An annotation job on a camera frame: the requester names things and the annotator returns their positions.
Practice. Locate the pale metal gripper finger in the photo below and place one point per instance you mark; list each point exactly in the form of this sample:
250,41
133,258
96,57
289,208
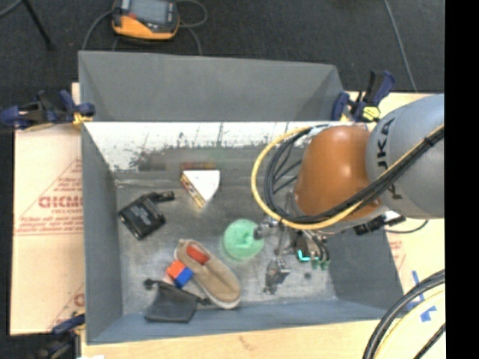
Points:
276,273
266,229

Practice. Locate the green round sponge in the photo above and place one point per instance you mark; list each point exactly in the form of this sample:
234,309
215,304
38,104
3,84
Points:
237,241

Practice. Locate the tan slip-on shoe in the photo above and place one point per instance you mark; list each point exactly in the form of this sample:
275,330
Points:
215,275

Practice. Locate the white wedge-shaped box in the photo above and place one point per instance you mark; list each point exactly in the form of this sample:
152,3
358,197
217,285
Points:
204,183

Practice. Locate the orange and blue block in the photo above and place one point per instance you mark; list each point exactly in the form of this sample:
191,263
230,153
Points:
180,272

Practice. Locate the black cloth pouch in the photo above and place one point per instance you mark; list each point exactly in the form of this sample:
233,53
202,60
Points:
172,305

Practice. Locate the black power adapter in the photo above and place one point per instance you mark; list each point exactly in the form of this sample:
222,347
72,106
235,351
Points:
142,215

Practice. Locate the grey metal bin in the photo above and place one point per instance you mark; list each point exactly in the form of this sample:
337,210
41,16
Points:
157,88

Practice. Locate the black cylinder on white bracket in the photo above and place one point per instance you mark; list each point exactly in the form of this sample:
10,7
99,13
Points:
370,226

